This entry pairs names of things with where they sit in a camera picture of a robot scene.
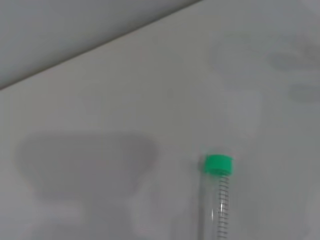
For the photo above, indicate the clear test tube green cap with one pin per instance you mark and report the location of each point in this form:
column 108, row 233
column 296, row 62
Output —
column 217, row 163

